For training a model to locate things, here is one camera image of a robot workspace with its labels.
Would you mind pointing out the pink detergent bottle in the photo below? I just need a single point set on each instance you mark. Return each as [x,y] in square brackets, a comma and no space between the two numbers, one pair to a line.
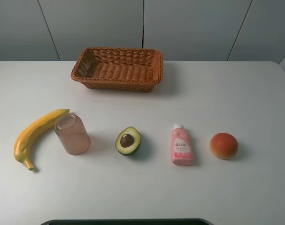
[181,146]

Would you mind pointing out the pink translucent plastic cup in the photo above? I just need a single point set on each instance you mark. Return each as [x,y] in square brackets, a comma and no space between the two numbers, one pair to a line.
[72,134]

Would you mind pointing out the brown wicker basket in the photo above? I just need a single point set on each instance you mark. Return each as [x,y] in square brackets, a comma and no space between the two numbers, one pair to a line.
[119,68]

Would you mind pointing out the black tray edge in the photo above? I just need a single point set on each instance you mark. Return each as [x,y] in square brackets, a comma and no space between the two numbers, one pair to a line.
[174,221]

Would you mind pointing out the red orange tomato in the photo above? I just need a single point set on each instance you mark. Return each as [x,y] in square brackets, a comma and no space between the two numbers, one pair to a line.
[224,146]

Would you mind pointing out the yellow banana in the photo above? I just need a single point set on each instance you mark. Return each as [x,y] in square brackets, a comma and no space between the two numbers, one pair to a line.
[25,141]

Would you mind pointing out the halved avocado with pit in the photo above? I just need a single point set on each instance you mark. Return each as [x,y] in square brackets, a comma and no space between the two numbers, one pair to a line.
[128,141]

